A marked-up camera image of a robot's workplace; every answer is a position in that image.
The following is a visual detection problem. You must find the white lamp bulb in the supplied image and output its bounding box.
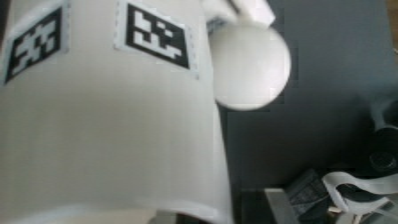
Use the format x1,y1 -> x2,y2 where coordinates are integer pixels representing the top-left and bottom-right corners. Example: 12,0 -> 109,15
209,25 -> 291,111

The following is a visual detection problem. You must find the white lamp shade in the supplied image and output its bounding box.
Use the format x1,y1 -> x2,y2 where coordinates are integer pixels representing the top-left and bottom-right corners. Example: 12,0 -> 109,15
0,0 -> 232,224

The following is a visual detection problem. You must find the white lamp base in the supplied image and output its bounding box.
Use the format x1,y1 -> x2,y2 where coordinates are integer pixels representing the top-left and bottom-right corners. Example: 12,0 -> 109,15
198,0 -> 275,26

